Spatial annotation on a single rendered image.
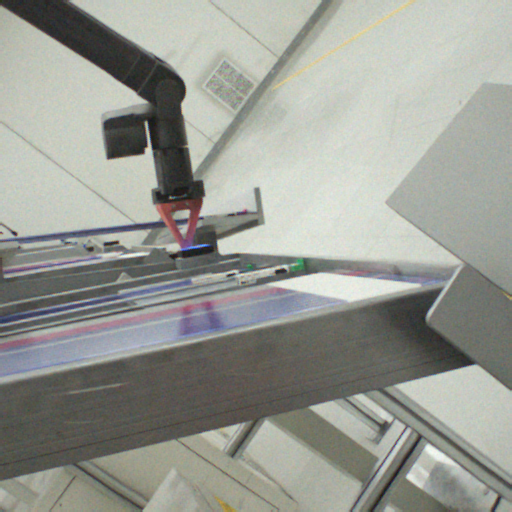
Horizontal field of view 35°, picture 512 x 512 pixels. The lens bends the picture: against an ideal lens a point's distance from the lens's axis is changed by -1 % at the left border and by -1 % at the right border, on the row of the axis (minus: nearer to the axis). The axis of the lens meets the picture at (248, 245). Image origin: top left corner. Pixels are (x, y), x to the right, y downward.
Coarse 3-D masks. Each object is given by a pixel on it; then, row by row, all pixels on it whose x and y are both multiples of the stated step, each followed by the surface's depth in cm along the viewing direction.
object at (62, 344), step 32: (256, 288) 79; (288, 288) 74; (320, 288) 70; (352, 288) 66; (384, 288) 63; (96, 320) 76; (128, 320) 72; (160, 320) 68; (192, 320) 64; (224, 320) 61; (256, 320) 58; (0, 352) 65; (32, 352) 62; (64, 352) 59; (96, 352) 56
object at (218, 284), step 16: (176, 288) 91; (192, 288) 91; (208, 288) 92; (224, 288) 92; (96, 304) 90; (112, 304) 89; (128, 304) 89; (144, 304) 90; (32, 320) 87; (48, 320) 87; (64, 320) 88
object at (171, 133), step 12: (144, 120) 122; (156, 120) 122; (168, 120) 122; (180, 120) 123; (144, 132) 122; (156, 132) 123; (168, 132) 122; (180, 132) 123; (156, 144) 123; (168, 144) 122; (180, 144) 123
